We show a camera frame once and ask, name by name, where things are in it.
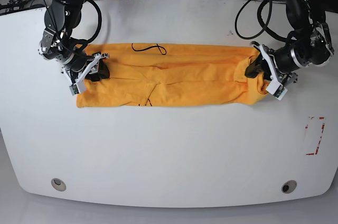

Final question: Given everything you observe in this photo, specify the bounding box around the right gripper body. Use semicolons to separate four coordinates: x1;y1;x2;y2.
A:
61;53;101;86

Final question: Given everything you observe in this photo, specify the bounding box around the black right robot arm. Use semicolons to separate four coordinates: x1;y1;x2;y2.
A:
39;0;110;86

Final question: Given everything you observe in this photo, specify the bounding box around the red tape rectangle marking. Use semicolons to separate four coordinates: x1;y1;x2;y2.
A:
303;117;326;156

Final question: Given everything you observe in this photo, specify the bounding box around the table cable grommet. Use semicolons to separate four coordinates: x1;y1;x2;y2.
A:
281;180;297;194
51;178;67;192

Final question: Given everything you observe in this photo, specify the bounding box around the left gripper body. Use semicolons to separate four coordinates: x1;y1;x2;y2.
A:
257;44;298;87

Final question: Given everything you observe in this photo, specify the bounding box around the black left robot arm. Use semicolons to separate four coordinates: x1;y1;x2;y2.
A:
257;0;334;82

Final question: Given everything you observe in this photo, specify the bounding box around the left table cable grommet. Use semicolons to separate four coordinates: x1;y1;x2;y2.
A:
51;178;67;192

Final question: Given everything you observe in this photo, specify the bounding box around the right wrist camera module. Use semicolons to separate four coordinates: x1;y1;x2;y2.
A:
69;81;86;96

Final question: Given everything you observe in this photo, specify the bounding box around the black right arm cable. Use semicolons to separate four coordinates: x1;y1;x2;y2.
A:
71;0;103;50

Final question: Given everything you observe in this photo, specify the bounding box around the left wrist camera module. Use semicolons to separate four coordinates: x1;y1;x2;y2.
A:
266;81;287;100

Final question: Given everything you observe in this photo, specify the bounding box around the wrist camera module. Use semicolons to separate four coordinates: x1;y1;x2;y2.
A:
69;81;86;96
266;81;287;100

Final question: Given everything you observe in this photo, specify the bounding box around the right table cable grommet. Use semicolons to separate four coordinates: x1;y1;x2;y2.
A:
281;180;297;194

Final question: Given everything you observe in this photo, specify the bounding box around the orange T-shirt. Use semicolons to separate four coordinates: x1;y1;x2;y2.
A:
76;43;268;108

